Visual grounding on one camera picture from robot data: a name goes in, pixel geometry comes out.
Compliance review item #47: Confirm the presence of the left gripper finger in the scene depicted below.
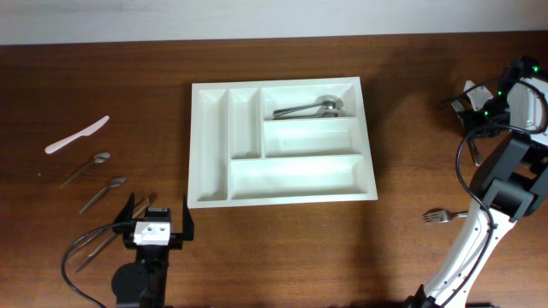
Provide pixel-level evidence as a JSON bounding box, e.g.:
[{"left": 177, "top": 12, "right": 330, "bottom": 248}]
[
  {"left": 113, "top": 192, "right": 135, "bottom": 224},
  {"left": 182, "top": 195, "right": 194, "bottom": 234}
]

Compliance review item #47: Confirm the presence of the metal fork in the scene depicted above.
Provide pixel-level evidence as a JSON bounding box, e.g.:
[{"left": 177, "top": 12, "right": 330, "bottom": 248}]
[
  {"left": 422, "top": 210, "right": 468, "bottom": 224},
  {"left": 451, "top": 100, "right": 483, "bottom": 166}
]

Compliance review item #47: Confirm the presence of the large metal spoon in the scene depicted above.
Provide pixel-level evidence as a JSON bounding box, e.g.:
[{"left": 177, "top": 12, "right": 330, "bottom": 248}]
[
  {"left": 274, "top": 110, "right": 343, "bottom": 120},
  {"left": 272, "top": 95, "right": 344, "bottom": 119}
]

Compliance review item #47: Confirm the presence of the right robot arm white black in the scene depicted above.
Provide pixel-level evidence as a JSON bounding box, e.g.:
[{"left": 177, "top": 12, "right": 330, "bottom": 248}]
[{"left": 403, "top": 56, "right": 547, "bottom": 308}]

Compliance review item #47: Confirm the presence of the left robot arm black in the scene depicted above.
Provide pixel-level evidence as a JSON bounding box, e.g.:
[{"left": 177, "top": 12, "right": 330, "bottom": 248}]
[{"left": 111, "top": 194, "right": 194, "bottom": 308}]

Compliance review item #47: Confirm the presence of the metal knife near left arm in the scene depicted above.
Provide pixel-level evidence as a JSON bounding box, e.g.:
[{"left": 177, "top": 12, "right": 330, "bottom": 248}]
[{"left": 69, "top": 197, "right": 151, "bottom": 257}]

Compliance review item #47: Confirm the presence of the small teaspoon lower left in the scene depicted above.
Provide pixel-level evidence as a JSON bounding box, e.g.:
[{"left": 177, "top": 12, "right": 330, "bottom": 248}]
[{"left": 80, "top": 177, "right": 128, "bottom": 215}]

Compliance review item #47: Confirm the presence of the small teaspoon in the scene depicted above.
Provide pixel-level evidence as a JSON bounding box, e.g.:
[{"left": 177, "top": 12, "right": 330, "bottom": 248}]
[
  {"left": 80, "top": 177, "right": 128, "bottom": 215},
  {"left": 59, "top": 152, "right": 110, "bottom": 188}
]

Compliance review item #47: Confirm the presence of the small teaspoon upper left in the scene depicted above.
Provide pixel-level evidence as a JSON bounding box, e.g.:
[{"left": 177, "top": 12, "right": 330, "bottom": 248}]
[{"left": 59, "top": 152, "right": 110, "bottom": 188}]

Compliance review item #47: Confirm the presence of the white plastic knife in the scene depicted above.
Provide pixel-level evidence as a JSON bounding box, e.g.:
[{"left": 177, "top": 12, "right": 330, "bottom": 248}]
[{"left": 45, "top": 115, "right": 110, "bottom": 154}]

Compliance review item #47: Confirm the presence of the white plastic cutlery tray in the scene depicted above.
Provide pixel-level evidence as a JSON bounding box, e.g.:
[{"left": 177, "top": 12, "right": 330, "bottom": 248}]
[{"left": 188, "top": 77, "right": 378, "bottom": 209}]

